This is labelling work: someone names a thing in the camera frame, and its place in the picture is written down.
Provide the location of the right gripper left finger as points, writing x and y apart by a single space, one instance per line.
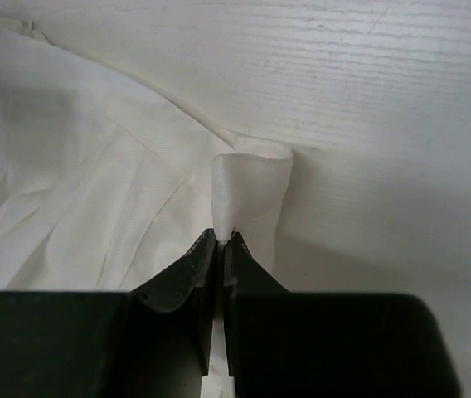
186 289

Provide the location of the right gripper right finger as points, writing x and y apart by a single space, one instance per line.
250 300

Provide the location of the white pleated skirt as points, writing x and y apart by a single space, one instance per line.
104 183

